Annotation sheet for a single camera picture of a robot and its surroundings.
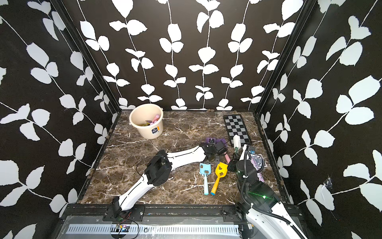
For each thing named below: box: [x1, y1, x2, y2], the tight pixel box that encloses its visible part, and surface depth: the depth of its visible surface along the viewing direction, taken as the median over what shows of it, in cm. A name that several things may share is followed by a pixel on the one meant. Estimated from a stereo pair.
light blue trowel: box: [199, 162, 212, 196], surface depth 90 cm
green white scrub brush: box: [233, 134, 242, 154], surface depth 79 cm
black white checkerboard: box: [223, 114, 253, 147], surface depth 110 cm
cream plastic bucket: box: [128, 103, 164, 140], surface depth 100 cm
